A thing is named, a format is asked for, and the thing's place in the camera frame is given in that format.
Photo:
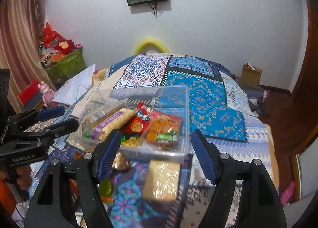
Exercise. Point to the brown striped curtain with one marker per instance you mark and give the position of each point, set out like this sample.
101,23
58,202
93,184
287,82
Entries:
19,31

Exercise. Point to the yellow snack packet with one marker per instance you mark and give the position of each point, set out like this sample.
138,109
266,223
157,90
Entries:
133,142

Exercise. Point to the purple label rice cracker pack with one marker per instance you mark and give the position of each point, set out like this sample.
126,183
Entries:
116,122

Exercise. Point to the green snack packet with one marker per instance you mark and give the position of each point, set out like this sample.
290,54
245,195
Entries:
166,138

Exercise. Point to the square cracker packet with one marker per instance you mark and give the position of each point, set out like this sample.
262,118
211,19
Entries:
161,180

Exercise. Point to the green storage bin with clutter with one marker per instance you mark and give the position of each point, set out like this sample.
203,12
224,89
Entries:
59,41

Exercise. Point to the white pillow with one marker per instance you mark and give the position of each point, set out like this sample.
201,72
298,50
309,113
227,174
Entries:
74,86

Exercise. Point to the brown wooden door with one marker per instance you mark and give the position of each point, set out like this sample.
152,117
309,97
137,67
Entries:
308,81

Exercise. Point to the pink toy figure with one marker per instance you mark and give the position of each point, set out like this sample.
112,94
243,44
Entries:
46,92

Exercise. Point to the small cardboard box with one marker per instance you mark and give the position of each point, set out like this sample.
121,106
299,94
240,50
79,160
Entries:
251,76

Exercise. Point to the orange fried snack packet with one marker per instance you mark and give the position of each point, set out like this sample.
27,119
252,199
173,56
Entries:
161,126

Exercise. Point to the green jelly cup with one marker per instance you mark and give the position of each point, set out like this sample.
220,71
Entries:
106,187

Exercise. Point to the red snack packet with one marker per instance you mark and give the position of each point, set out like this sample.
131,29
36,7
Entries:
135,124

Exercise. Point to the clear plastic container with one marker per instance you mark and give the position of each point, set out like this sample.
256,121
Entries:
171,108

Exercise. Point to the pink slipper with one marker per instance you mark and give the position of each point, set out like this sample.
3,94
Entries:
287,192
264,95

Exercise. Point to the clear peanut snack packet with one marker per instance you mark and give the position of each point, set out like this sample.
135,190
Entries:
123,163

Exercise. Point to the white sliding wardrobe door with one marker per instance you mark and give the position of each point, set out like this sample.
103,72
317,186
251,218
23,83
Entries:
306,175

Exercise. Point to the red box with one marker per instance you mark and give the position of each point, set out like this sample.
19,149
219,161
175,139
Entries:
28,92

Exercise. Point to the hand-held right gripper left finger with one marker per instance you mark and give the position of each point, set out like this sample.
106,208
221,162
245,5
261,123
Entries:
109,155

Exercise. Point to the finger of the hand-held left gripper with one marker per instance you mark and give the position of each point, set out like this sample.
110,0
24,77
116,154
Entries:
52,112
62,127

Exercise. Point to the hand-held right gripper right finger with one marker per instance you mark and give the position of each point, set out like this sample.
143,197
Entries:
202,158

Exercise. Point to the brown biscuit roll pack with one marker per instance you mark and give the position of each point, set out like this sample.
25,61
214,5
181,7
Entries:
109,112

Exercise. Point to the green storage box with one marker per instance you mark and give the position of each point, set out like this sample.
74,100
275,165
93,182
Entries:
69,66

